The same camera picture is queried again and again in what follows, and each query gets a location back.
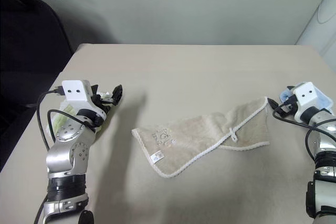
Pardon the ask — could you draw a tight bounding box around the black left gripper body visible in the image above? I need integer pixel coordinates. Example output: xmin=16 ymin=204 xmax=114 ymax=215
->
xmin=90 ymin=84 xmax=114 ymax=112

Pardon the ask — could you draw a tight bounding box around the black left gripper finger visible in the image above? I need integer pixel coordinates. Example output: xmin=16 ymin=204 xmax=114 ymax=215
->
xmin=111 ymin=84 xmax=124 ymax=98
xmin=104 ymin=95 xmax=123 ymax=106

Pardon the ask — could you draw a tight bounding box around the beige towel with white trim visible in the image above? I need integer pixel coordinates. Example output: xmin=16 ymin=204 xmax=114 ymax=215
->
xmin=131 ymin=96 xmax=271 ymax=179

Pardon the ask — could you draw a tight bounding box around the light green striped cloth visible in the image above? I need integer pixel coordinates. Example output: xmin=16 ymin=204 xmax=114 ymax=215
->
xmin=46 ymin=89 xmax=112 ymax=133

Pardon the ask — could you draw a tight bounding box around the light blue cloth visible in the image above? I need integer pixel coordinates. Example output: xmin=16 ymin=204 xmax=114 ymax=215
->
xmin=278 ymin=81 xmax=334 ymax=112

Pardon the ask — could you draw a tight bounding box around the white ridged panel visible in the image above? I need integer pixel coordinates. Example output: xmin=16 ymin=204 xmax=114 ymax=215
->
xmin=295 ymin=0 xmax=336 ymax=61

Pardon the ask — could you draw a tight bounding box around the black office chair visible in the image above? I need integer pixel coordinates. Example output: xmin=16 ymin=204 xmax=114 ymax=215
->
xmin=0 ymin=0 xmax=75 ymax=175

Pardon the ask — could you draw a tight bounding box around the dark round shape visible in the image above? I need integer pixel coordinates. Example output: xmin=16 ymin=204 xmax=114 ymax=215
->
xmin=79 ymin=209 xmax=95 ymax=224

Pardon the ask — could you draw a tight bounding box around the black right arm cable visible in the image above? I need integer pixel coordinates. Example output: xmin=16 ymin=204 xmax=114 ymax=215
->
xmin=272 ymin=98 xmax=336 ymax=165

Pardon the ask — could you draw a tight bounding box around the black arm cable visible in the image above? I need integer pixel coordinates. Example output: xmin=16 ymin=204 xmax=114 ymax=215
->
xmin=33 ymin=86 xmax=91 ymax=224
xmin=272 ymin=98 xmax=336 ymax=165

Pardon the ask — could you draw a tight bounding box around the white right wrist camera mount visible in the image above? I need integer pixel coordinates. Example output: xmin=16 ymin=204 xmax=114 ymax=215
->
xmin=292 ymin=82 xmax=320 ymax=109

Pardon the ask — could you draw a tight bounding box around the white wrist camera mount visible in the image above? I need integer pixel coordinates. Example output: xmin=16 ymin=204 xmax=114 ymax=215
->
xmin=61 ymin=79 xmax=92 ymax=103
xmin=292 ymin=82 xmax=320 ymax=109

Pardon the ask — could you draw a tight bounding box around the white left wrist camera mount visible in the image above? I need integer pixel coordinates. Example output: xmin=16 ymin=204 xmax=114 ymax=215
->
xmin=61 ymin=79 xmax=92 ymax=103

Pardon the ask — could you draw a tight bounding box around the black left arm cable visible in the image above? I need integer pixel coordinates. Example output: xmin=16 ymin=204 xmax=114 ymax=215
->
xmin=33 ymin=86 xmax=91 ymax=224

